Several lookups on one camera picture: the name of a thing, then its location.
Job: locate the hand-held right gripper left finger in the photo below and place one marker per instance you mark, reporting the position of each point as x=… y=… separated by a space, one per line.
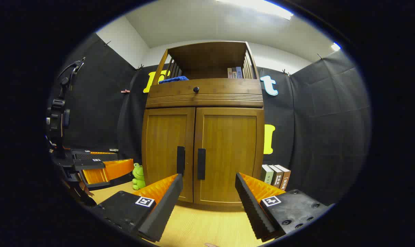
x=163 y=212

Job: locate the small ceiling light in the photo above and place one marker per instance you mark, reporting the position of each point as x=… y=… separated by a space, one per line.
x=335 y=46

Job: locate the wooden cabinet drawer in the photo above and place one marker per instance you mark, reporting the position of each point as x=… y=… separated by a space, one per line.
x=228 y=91

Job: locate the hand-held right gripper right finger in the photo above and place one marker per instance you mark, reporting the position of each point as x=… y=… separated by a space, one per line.
x=252 y=209

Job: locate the long ceiling light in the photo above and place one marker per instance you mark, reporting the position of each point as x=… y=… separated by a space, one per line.
x=262 y=7

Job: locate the black backdrop cloth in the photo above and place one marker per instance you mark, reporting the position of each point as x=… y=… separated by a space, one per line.
x=101 y=103

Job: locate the green frog plush toy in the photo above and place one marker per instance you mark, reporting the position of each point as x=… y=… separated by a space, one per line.
x=138 y=176

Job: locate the green book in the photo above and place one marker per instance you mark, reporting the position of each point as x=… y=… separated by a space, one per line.
x=266 y=175

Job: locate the wooden double-door shoe cabinet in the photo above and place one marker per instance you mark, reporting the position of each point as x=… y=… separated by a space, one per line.
x=207 y=55

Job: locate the dark brown book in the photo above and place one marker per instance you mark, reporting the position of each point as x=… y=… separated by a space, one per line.
x=276 y=177

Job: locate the wooden shoe cabinet door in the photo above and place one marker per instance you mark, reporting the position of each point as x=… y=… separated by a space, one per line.
x=163 y=137
x=231 y=144

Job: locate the blue folded cloth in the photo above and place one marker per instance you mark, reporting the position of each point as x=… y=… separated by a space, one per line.
x=173 y=80

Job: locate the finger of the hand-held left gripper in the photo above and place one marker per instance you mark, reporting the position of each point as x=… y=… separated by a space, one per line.
x=94 y=155
x=91 y=164

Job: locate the small brown book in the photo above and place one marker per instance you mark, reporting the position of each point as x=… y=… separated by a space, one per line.
x=234 y=74

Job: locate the reddish brown book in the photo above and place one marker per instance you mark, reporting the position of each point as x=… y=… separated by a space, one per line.
x=285 y=180

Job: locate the beige book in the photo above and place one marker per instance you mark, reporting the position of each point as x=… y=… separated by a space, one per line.
x=229 y=73

